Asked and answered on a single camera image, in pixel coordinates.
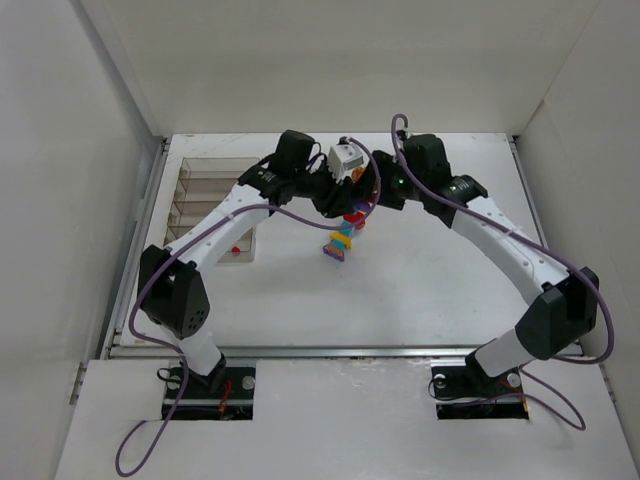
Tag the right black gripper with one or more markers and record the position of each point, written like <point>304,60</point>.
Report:
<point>379,176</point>

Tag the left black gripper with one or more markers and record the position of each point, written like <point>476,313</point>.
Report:
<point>335,201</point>

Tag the small yellow lego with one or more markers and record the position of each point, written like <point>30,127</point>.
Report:
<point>356,174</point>

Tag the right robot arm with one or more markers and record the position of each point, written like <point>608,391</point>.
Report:
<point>562,300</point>

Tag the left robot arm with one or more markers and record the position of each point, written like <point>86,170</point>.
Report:
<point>171,287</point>

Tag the purple lego block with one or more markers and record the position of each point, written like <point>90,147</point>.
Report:
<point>362,206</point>

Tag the red rounded lego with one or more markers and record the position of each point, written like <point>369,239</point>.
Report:
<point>355,218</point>

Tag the yellow lego plate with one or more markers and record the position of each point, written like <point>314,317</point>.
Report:
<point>342,241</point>

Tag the purple tan lego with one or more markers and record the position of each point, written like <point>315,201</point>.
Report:
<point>335,250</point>

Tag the clear bin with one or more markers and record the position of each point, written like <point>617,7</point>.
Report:
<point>215,168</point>
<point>247,244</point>
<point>189,213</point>
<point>202,189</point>

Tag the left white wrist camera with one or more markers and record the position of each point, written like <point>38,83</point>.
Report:
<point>343,158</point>

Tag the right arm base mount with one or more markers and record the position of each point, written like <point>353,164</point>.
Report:
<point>460,398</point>

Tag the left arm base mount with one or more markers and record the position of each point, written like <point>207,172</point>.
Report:
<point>231,400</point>

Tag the aluminium rail front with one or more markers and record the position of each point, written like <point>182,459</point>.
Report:
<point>131,352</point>

